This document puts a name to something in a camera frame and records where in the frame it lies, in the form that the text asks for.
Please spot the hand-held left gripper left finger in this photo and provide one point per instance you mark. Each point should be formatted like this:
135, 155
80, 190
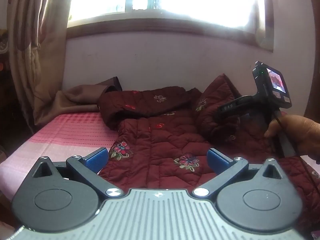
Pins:
96, 158

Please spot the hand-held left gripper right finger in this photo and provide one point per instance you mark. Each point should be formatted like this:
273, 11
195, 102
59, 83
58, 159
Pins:
217, 160

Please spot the maroon quilted floral jacket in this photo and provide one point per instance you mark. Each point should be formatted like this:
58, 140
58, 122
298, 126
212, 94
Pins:
160, 140

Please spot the person's right hand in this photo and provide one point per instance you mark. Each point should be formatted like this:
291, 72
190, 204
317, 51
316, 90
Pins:
302, 135

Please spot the pink checked bed sheet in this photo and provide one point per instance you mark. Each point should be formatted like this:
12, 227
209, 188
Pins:
65, 135

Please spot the brown folded cloth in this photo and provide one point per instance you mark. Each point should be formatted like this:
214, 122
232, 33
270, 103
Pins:
80, 97

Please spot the brown wooden headboard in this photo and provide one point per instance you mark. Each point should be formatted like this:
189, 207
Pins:
315, 55

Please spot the beige curtain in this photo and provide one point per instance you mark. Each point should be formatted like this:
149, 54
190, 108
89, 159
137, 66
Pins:
263, 17
32, 55

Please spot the dark furniture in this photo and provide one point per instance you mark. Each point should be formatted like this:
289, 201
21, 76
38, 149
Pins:
6, 92

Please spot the brown window sill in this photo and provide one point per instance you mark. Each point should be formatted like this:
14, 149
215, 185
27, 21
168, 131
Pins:
150, 26

